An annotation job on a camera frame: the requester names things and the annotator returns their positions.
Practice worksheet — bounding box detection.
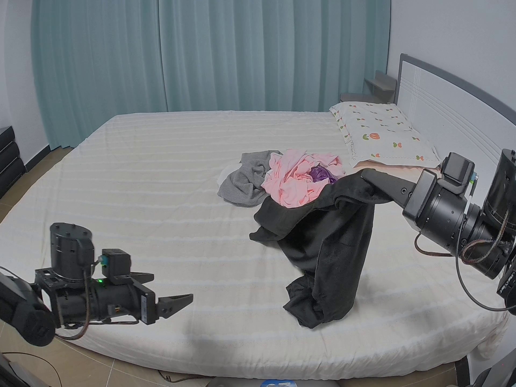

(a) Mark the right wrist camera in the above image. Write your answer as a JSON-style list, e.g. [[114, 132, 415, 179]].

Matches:
[[437, 152, 478, 196]]

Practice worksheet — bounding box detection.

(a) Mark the black chest of drawers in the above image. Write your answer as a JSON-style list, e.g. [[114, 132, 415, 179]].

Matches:
[[0, 126, 27, 198]]

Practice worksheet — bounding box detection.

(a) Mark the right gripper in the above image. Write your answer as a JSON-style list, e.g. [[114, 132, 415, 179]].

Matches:
[[402, 169, 483, 256]]

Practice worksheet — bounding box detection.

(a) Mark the pink garment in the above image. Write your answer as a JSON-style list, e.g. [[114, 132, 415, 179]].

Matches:
[[261, 149, 346, 209]]

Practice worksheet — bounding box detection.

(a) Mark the purple garment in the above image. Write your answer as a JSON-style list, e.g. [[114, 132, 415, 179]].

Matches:
[[308, 166, 338, 185]]

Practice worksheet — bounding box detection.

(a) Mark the bed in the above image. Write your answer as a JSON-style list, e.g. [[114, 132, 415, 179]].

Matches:
[[0, 53, 516, 380]]

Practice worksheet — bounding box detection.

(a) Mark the grey garment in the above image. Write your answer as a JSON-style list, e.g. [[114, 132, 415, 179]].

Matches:
[[218, 150, 283, 208]]

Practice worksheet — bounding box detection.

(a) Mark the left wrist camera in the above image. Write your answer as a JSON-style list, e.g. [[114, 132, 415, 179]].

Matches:
[[101, 248, 155, 287]]

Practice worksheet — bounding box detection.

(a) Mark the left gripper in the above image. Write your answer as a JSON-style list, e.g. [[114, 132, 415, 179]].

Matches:
[[60, 282, 157, 328]]

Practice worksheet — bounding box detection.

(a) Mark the grey bedside table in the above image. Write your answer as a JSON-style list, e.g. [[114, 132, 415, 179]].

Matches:
[[340, 70, 397, 105]]

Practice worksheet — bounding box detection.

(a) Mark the blue-green curtain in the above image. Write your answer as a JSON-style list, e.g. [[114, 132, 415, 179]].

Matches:
[[159, 0, 392, 114], [32, 0, 168, 150]]

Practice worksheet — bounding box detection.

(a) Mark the black cable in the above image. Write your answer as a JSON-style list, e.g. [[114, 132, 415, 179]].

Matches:
[[56, 297, 98, 342], [414, 232, 458, 257], [456, 252, 513, 312]]

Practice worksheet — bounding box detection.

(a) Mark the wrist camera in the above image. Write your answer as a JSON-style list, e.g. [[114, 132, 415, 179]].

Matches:
[[101, 248, 155, 287], [437, 152, 478, 196]]

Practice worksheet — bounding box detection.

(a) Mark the white printed pillow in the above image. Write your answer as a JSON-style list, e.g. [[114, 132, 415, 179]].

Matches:
[[330, 101, 441, 169]]

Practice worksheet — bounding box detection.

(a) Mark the black long-sleeved top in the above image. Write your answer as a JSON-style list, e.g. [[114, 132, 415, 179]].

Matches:
[[249, 168, 393, 329]]

